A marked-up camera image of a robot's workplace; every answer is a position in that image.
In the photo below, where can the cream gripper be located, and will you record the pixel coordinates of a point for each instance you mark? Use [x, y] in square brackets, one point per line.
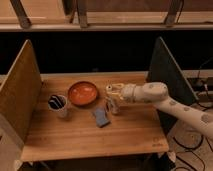
[114, 89]

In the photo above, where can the white bottle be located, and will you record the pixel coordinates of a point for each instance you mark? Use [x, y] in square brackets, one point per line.
[114, 107]

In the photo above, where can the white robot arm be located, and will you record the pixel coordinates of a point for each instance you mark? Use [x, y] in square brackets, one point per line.
[157, 94]

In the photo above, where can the orange bowl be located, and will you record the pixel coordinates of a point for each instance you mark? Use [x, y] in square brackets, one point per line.
[82, 93]

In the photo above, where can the blue sponge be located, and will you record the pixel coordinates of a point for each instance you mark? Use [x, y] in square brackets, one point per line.
[100, 117]

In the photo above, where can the right dark side panel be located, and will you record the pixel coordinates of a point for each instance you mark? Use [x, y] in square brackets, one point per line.
[164, 68]

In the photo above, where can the white cup with dark contents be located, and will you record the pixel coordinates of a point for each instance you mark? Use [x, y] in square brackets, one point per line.
[58, 104]

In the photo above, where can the left wooden side panel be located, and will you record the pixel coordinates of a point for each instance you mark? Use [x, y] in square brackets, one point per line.
[19, 93]

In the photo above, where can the wooden shelf rail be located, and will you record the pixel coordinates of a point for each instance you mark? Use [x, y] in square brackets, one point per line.
[105, 15]

